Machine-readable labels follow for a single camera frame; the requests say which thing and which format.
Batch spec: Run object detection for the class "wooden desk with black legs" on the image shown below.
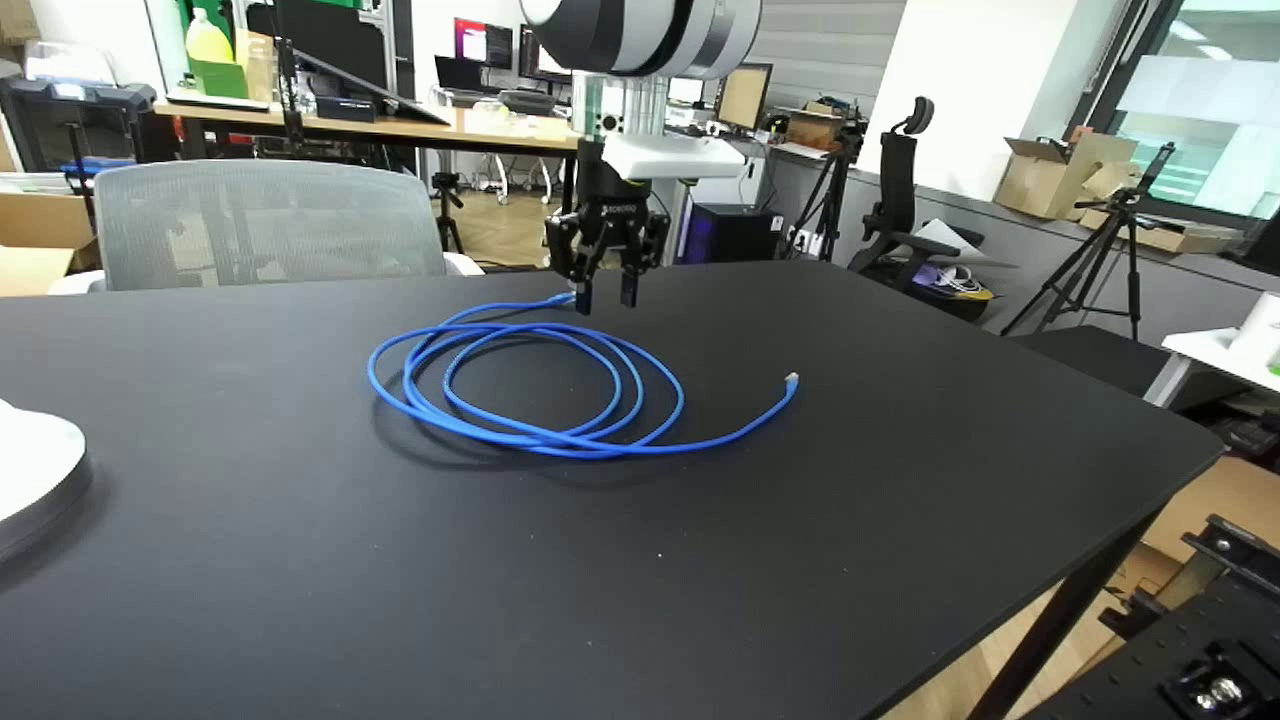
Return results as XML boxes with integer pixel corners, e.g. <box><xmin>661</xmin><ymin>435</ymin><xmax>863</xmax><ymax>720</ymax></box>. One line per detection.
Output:
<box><xmin>152</xmin><ymin>106</ymin><xmax>575</xmax><ymax>158</ymax></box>

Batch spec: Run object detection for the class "black camera tripod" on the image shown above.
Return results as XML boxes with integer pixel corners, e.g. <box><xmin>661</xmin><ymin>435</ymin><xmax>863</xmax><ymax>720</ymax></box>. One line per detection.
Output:
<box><xmin>1003</xmin><ymin>139</ymin><xmax>1178</xmax><ymax>338</ymax></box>

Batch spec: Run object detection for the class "white round base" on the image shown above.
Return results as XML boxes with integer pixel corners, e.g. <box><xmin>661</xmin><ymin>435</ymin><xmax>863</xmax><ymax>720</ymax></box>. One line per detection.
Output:
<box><xmin>0</xmin><ymin>405</ymin><xmax>89</xmax><ymax>521</ymax></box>

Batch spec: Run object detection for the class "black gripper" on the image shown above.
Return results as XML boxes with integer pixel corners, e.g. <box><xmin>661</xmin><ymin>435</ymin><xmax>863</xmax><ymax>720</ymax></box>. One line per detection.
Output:
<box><xmin>546</xmin><ymin>139</ymin><xmax>669</xmax><ymax>318</ymax></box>

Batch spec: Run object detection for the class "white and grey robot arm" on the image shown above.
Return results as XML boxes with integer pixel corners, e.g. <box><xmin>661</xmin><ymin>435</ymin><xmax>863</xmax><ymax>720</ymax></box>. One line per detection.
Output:
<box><xmin>522</xmin><ymin>0</ymin><xmax>764</xmax><ymax>311</ymax></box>

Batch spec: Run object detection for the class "blue ethernet cable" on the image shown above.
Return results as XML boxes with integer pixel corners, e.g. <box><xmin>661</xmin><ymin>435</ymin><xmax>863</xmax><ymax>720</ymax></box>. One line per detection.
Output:
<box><xmin>364</xmin><ymin>289</ymin><xmax>803</xmax><ymax>464</ymax></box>

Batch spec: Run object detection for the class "grey mesh office chair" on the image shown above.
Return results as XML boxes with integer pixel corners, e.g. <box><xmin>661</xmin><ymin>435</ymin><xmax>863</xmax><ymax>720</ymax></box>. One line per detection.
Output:
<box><xmin>98</xmin><ymin>162</ymin><xmax>450</xmax><ymax>294</ymax></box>

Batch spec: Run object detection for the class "black office chair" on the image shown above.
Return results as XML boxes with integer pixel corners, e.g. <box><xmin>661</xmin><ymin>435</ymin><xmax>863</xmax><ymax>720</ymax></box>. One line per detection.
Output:
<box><xmin>848</xmin><ymin>95</ymin><xmax>993</xmax><ymax>320</ymax></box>

